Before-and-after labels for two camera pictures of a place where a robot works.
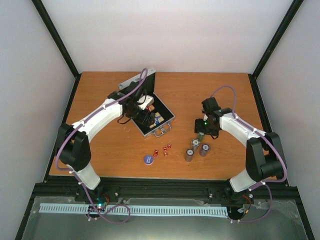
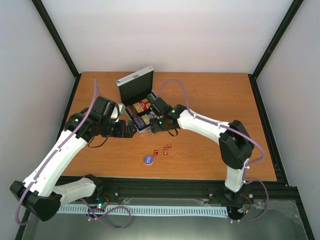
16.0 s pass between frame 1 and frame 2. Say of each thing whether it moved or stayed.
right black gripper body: moved
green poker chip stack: moved
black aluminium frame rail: stayed
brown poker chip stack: moved
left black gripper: moved
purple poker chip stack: moved
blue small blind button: stayed
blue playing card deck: moved
